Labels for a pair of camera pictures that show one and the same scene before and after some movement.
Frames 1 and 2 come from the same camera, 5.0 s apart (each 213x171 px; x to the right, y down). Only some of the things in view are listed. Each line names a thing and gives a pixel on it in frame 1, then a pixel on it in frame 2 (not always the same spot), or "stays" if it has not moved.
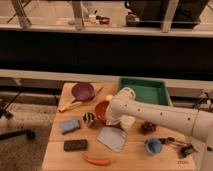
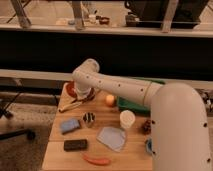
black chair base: [4, 112] stays
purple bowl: [82, 91] stays
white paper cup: [127, 121] stays
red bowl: [100, 111] to [70, 89]
